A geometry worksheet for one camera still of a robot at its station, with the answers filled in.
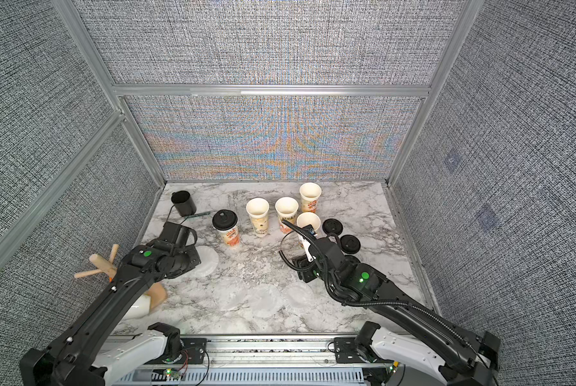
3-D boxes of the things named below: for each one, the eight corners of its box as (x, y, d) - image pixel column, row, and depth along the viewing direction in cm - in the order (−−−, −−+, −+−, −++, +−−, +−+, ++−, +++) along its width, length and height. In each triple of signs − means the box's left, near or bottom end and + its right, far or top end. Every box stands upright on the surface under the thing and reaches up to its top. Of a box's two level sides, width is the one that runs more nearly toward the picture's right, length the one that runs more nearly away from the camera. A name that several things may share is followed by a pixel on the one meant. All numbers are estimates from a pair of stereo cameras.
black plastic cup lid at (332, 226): (323, 234, 103) (323, 231, 101) (321, 221, 107) (322, 218, 105) (342, 234, 103) (343, 231, 101) (340, 221, 107) (341, 218, 105)
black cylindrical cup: (175, 216, 109) (168, 203, 102) (180, 203, 114) (173, 190, 107) (193, 216, 109) (187, 203, 102) (198, 203, 114) (192, 190, 107)
